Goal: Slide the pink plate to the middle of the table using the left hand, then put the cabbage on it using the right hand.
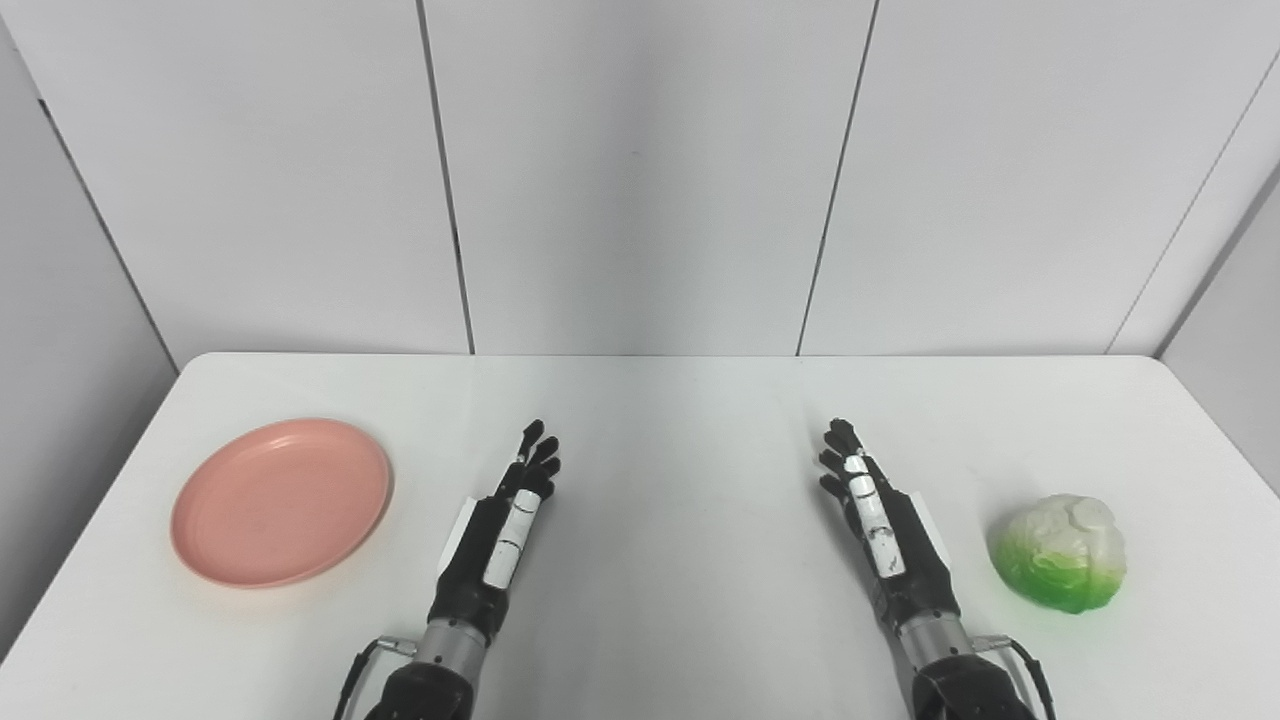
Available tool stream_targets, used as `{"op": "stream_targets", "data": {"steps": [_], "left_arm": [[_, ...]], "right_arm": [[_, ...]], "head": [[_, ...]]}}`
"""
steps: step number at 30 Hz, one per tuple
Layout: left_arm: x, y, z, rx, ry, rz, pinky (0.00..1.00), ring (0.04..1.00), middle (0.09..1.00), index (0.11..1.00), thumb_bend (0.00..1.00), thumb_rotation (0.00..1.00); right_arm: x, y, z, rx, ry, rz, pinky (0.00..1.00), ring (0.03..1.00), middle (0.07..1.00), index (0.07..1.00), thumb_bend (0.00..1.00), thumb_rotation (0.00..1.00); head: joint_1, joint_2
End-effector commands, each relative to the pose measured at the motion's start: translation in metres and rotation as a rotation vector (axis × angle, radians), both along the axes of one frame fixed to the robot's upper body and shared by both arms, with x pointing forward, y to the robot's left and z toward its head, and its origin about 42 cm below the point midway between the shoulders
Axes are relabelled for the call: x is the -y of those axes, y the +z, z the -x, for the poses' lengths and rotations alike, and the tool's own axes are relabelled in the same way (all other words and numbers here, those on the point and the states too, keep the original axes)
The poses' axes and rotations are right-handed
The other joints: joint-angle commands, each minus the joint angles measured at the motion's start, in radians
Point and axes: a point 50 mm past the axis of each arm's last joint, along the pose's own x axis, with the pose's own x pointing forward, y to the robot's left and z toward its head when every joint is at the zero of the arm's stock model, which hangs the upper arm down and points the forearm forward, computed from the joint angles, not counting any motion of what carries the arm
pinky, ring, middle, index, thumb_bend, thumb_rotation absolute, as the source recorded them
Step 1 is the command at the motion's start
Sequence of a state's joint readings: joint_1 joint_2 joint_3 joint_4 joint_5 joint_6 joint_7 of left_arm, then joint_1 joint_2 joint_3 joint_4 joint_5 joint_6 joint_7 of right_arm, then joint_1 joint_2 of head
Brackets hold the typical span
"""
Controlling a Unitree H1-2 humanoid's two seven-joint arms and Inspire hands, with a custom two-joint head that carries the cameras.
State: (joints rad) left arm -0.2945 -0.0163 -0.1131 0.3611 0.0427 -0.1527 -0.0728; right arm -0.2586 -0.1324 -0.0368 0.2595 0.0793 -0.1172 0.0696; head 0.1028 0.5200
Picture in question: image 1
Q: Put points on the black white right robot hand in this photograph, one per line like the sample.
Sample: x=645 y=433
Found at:
x=905 y=550

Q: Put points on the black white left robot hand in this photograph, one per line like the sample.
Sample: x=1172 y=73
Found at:
x=480 y=560

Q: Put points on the green white toy cabbage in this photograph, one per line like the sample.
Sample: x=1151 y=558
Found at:
x=1060 y=555

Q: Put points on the pink round plate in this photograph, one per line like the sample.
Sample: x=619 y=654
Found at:
x=280 y=503

